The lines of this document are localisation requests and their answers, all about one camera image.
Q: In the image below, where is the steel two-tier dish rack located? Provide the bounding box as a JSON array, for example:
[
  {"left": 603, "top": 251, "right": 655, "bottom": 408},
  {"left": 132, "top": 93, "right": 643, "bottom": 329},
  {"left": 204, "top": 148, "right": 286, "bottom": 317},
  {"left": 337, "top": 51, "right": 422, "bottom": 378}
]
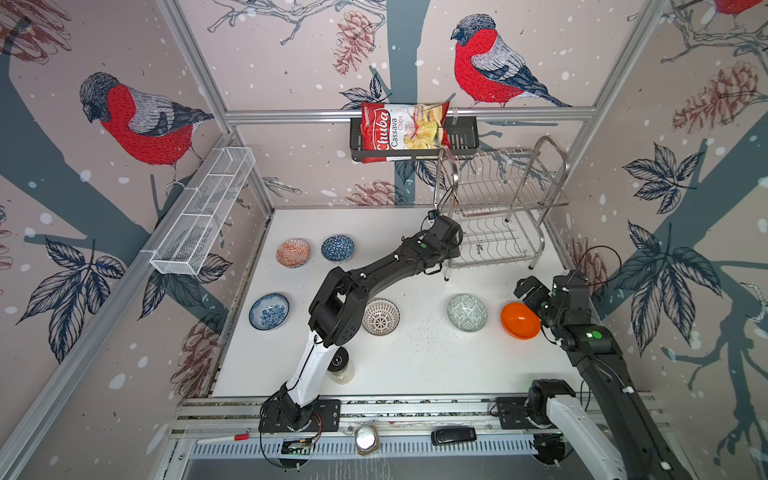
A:
[{"left": 434, "top": 135, "right": 571, "bottom": 280}]

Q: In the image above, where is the green patterned bowl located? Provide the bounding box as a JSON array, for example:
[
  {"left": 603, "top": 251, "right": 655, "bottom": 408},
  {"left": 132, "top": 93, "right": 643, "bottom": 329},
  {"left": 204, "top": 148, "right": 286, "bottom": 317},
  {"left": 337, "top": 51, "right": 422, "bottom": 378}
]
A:
[{"left": 447, "top": 294, "right": 488, "bottom": 333}]

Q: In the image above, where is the white brown lattice bowl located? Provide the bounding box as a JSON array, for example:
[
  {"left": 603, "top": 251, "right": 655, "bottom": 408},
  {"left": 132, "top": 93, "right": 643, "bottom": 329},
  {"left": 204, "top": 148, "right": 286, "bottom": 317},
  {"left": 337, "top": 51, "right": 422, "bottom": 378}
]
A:
[{"left": 362, "top": 298, "right": 400, "bottom": 336}]

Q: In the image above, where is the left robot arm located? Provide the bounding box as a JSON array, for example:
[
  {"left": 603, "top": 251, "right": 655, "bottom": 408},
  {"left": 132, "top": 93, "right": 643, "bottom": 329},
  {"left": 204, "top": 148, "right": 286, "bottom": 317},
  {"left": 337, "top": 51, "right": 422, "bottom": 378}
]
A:
[{"left": 258, "top": 215, "right": 463, "bottom": 433}]

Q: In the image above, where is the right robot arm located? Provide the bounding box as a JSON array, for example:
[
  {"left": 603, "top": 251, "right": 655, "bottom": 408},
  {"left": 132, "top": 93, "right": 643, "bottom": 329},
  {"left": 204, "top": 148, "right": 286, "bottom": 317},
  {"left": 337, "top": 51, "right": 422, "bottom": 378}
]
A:
[{"left": 514, "top": 270, "right": 691, "bottom": 479}]

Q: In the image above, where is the orange plastic bowl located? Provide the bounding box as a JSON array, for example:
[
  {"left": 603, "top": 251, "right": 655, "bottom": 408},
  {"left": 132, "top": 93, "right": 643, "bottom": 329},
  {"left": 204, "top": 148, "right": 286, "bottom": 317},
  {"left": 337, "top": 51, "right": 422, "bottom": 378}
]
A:
[{"left": 500, "top": 302, "right": 541, "bottom": 340}]

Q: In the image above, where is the dark blue patterned bowl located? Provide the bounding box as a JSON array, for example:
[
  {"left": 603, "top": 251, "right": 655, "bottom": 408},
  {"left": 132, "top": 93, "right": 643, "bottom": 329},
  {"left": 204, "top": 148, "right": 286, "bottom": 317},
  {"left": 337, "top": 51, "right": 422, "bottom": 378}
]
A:
[{"left": 321, "top": 234, "right": 355, "bottom": 263}]

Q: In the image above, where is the red cassava chips bag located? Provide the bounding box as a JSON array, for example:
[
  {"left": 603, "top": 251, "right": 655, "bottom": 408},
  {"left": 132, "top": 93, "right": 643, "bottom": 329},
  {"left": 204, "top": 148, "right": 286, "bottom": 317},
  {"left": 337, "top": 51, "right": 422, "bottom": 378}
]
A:
[{"left": 360, "top": 102, "right": 450, "bottom": 163}]

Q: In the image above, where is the red patterned bowl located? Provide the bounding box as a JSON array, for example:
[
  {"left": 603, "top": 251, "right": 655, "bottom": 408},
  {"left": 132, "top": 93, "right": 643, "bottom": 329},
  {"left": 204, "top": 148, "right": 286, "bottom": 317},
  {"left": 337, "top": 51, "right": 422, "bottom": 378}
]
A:
[{"left": 275, "top": 238, "right": 311, "bottom": 269}]

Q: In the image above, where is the black lidded glass jar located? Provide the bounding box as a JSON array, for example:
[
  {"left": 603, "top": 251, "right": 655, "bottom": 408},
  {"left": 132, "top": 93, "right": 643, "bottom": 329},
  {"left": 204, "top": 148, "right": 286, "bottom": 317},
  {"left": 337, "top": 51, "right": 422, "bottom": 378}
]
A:
[{"left": 327, "top": 347, "right": 354, "bottom": 385}]

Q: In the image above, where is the black remote device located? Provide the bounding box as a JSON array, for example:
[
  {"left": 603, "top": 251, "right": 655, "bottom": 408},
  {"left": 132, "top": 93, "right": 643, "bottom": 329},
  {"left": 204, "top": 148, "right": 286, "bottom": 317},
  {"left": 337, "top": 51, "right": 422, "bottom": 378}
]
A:
[{"left": 430, "top": 426, "right": 477, "bottom": 447}]

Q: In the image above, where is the blue floral bowl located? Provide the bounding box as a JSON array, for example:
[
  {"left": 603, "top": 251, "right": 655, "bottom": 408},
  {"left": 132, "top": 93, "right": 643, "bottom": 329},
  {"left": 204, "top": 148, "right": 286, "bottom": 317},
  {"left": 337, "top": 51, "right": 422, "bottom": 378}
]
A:
[{"left": 249, "top": 293, "right": 290, "bottom": 331}]

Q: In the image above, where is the round silver object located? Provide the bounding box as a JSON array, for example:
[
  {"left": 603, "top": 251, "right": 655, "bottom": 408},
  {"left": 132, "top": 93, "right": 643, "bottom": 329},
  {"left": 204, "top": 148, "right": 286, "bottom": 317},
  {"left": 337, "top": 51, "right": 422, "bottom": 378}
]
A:
[{"left": 354, "top": 424, "right": 380, "bottom": 456}]

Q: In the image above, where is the black wall basket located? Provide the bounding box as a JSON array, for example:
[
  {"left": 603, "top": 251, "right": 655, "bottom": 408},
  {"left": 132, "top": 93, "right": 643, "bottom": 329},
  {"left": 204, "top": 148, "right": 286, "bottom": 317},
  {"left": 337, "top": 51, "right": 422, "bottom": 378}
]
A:
[{"left": 349, "top": 116, "right": 479, "bottom": 163}]

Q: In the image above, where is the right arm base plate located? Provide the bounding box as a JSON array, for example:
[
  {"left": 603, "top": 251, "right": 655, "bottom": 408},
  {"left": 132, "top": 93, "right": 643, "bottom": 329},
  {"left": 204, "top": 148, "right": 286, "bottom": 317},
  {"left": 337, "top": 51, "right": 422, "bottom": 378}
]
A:
[{"left": 490, "top": 396, "right": 539, "bottom": 430}]

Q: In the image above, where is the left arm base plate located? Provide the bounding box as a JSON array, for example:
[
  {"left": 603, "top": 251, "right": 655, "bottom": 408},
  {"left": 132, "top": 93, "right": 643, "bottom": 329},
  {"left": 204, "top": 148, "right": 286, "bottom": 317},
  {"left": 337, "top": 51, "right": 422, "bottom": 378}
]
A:
[{"left": 258, "top": 396, "right": 341, "bottom": 434}]

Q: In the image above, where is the white wire wall basket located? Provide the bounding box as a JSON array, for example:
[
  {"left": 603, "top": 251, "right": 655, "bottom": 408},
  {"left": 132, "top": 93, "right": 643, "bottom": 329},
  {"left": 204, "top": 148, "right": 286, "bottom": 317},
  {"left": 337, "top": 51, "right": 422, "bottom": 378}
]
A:
[{"left": 150, "top": 146, "right": 255, "bottom": 276}]

